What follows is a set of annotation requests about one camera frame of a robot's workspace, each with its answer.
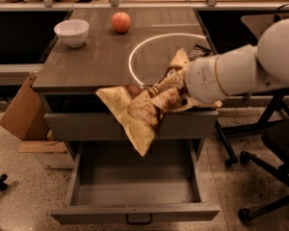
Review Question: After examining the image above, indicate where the brown chip bag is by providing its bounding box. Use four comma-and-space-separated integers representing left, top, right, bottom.
96, 48, 222, 156

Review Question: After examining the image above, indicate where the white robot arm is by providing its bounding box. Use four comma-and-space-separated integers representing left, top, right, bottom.
185, 18, 289, 104

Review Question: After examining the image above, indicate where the grey upper drawer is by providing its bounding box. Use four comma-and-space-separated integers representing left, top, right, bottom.
44, 111, 219, 141

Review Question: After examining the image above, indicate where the grey drawer cabinet with counter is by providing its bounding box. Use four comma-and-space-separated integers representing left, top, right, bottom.
33, 8, 218, 154

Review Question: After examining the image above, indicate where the grey open middle drawer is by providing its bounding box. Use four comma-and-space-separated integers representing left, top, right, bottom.
51, 140, 220, 225

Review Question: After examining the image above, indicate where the black snack bar wrapper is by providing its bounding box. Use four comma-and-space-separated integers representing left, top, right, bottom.
188, 44, 211, 62

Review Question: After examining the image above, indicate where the red apple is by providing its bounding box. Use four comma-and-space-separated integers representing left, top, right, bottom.
112, 12, 131, 34

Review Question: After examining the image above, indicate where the white bowl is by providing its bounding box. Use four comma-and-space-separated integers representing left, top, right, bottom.
54, 19, 90, 47

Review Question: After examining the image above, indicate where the brown cardboard box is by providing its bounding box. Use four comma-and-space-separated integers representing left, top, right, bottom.
0, 71, 75, 170

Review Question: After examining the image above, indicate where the dark side table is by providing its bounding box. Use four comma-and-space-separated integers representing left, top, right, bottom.
215, 3, 289, 168

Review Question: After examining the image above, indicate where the black chair caster at left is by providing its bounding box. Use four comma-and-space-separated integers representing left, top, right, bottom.
0, 174, 8, 192

